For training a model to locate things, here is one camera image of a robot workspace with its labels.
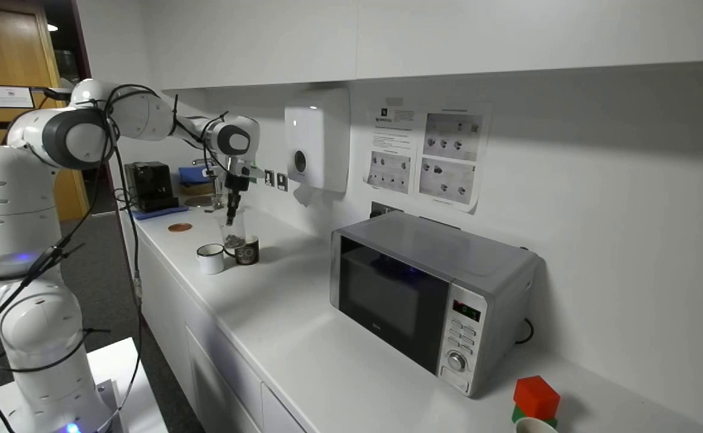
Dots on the blue mat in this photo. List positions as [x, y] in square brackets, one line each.
[160, 212]

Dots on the white lower cabinet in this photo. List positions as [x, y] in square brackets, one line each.
[167, 314]

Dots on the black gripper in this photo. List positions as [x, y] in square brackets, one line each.
[236, 184]

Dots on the silver wall switch socket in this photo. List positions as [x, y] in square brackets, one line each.
[281, 180]

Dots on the small white cup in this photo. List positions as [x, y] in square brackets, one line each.
[533, 427]

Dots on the green block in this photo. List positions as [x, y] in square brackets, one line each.
[517, 415]

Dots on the white sheet with logo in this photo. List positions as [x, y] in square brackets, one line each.
[392, 145]

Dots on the white robot base table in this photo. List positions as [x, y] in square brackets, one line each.
[138, 393]

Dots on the white enamel mug dark rim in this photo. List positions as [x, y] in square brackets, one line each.
[209, 255]

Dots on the brown box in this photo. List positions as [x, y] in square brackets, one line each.
[196, 195]

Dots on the white sheet with photos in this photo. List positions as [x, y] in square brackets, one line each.
[451, 160]

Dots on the black mug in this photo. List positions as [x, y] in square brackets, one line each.
[245, 252]

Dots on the white door sign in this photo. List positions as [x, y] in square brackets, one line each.
[9, 97]

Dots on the red block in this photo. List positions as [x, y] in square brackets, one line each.
[538, 394]

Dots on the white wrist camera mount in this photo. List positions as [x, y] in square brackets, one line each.
[243, 169]

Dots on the colourless plastic cup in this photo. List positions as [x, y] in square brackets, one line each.
[233, 234]

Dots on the white cabinet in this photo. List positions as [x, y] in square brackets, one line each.
[167, 314]
[447, 31]

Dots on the black coffee machine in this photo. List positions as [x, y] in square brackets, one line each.
[149, 185]

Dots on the white paper towel dispenser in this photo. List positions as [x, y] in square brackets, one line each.
[315, 147]

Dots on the wooden door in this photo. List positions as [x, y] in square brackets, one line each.
[4, 49]

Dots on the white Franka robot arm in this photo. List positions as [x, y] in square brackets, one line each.
[4, 208]

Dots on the white upper cabinet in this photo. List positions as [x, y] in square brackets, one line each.
[447, 31]

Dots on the blue box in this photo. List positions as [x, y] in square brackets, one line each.
[192, 174]

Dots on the silver microwave oven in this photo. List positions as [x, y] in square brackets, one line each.
[414, 296]

